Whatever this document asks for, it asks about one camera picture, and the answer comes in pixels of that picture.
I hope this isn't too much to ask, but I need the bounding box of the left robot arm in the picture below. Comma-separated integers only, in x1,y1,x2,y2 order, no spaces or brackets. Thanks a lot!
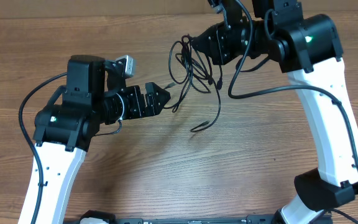
19,55,170,223

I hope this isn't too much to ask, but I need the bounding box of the black barrel plug cable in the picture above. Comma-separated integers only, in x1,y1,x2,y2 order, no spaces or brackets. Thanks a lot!
168,40,223,133

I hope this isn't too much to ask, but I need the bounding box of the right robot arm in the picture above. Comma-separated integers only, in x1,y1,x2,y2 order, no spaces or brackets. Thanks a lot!
192,0,358,223

